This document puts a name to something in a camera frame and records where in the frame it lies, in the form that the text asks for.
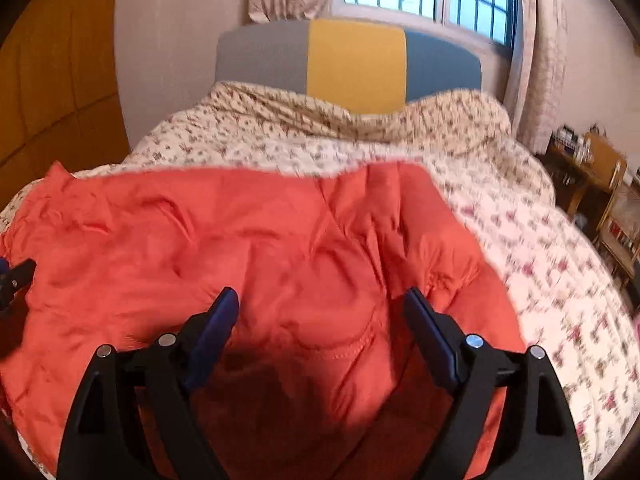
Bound rattan wooden chair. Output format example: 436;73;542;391
594;180;640;292

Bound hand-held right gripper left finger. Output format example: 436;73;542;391
57;286;241;480

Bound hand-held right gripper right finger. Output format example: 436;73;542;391
402;286;586;480

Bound wooden chair with solid back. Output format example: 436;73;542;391
581;132;629;192

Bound wooden desk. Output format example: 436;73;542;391
541;130;626;217

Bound grey yellow blue headboard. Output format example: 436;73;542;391
215;17;484;117

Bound red quilted jacket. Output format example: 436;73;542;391
0;160;529;480

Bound long patterned curtain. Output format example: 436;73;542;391
510;0;572;150

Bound wooden wardrobe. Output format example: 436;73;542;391
0;0;132;202

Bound floral bed quilt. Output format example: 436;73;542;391
0;80;640;480

